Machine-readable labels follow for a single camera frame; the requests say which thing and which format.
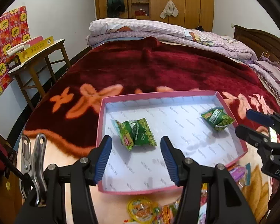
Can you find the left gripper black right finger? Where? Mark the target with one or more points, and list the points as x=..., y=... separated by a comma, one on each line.
x=225, y=202

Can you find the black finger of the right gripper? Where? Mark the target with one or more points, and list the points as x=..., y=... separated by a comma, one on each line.
x=254, y=138
x=268, y=120

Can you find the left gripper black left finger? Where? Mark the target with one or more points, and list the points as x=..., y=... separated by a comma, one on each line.
x=85, y=172

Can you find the purple jelly cup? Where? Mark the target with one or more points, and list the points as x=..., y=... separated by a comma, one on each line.
x=236, y=173

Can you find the orange striped snack packet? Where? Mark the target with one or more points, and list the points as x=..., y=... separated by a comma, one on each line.
x=165, y=213

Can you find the small green pea snack bag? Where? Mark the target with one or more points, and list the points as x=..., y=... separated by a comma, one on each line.
x=217, y=118

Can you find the large green pea snack bag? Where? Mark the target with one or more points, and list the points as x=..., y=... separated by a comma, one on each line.
x=134, y=133

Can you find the yellow round jelly cup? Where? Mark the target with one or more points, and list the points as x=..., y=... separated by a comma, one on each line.
x=143, y=210

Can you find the pink white jelly drink pouch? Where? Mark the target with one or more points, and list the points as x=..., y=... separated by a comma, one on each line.
x=203, y=204

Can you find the blue clear candy bag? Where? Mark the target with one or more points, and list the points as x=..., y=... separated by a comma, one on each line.
x=244, y=176

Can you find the smartphone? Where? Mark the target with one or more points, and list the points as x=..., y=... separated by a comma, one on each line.
x=273, y=135

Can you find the lilac ruffled pillow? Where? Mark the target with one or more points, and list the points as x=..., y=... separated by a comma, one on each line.
x=269, y=72

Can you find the metal spring clamp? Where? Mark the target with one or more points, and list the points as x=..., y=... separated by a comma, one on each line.
x=32, y=162

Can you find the plush red beige blanket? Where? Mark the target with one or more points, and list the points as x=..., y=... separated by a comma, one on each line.
x=68, y=114

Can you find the wooden headboard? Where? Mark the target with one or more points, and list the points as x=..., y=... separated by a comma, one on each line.
x=263, y=43

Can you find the wooden side table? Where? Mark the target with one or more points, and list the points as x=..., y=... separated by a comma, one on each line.
x=36, y=64

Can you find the yellow flat box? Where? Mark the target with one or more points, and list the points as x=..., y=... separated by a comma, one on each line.
x=34, y=46

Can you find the wooden wardrobe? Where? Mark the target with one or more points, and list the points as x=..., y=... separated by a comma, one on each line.
x=193, y=14

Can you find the white rolled item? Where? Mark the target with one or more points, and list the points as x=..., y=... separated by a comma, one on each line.
x=15, y=49

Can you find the folded lilac quilt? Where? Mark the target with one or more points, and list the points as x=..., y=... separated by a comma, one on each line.
x=110, y=28

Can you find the white cloth on wardrobe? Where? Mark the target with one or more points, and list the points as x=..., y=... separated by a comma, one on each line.
x=169, y=10

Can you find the red yellow patterned paper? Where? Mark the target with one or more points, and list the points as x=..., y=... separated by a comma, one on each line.
x=13, y=31

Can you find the dark hanging jacket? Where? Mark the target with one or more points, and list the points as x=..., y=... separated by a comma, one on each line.
x=115, y=8

